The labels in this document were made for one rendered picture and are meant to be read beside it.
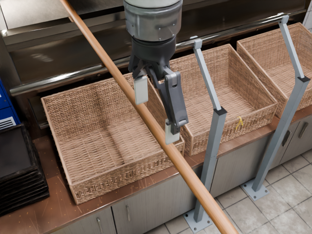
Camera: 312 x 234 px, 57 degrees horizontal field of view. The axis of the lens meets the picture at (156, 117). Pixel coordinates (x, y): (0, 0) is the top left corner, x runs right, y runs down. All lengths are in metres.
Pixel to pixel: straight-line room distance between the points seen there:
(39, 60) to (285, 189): 1.77
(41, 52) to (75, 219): 0.76
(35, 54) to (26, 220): 0.73
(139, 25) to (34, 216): 1.12
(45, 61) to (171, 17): 1.05
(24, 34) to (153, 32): 0.97
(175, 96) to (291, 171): 1.94
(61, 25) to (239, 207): 1.54
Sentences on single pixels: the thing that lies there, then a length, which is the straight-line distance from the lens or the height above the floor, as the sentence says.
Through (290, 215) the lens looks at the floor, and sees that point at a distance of 2.16.
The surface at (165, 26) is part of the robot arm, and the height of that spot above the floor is 1.56.
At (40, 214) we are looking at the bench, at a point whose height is 0.58.
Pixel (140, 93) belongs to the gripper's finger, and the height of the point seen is 1.35.
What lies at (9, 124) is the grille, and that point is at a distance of 1.57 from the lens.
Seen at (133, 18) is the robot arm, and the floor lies 1.57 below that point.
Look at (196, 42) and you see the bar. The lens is 1.21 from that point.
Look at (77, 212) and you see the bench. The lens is 1.37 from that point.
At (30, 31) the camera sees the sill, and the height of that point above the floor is 1.18.
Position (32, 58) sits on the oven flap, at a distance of 1.43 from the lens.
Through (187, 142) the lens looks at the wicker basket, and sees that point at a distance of 1.46.
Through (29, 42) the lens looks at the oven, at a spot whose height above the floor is 1.13.
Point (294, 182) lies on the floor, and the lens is 2.32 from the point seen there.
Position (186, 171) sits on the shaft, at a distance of 0.68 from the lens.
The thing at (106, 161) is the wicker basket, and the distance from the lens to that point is 1.49.
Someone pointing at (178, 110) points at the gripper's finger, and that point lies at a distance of 0.50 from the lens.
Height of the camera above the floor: 1.76
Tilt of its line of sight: 44 degrees down
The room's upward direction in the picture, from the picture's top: straight up
